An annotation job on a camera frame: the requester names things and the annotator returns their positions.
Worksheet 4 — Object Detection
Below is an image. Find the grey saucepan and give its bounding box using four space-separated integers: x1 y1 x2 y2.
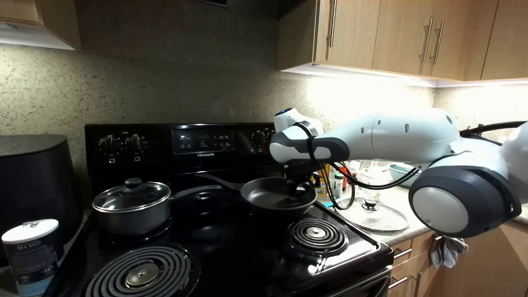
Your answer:
90 183 224 237

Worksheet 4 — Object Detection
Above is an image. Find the yellow spice bag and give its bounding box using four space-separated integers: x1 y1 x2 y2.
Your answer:
313 168 329 201

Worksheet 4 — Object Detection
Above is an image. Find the small glass saucepan lid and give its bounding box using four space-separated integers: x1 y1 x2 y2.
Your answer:
90 176 173 214

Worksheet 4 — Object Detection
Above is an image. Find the silver wall cabinet handle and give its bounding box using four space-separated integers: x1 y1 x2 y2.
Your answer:
430 19 445 67
419 16 433 64
325 0 338 49

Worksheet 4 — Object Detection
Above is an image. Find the under-cabinet light strip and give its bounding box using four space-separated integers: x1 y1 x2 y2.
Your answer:
278 61 528 90

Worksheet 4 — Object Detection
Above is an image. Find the black frying pan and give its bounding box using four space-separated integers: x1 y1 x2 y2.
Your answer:
194 171 320 217

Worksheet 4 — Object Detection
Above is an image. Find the orange sauce bottle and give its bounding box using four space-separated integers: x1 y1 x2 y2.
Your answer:
338 161 354 181

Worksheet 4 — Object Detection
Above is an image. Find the wooden base cabinet with drawers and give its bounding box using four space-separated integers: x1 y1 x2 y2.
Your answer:
384 219 528 297

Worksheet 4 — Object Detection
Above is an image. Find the grey cloth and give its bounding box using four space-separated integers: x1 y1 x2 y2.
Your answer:
428 234 470 270

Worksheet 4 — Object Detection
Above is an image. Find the black countertop appliance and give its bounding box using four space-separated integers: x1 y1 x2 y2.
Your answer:
0 133 79 236

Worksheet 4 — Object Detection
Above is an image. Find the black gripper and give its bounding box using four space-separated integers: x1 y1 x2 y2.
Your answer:
280 160 318 204

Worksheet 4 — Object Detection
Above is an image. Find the black oven door handle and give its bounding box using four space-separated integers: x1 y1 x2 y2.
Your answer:
323 267 392 297

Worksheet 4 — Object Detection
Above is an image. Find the large glass pot lid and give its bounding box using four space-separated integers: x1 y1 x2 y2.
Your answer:
334 196 410 234

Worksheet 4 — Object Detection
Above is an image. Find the silver bar drawer handle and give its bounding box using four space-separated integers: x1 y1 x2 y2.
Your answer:
386 275 412 290
391 247 414 262

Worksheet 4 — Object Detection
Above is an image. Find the black electric stove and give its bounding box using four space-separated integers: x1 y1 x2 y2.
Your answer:
46 120 394 297

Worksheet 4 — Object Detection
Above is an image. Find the black coil stove burner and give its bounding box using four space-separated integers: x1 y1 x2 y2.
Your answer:
80 244 194 297
283 216 349 259

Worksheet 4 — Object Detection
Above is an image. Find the wide wooden wall cabinet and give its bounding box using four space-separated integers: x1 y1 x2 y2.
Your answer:
275 0 528 84

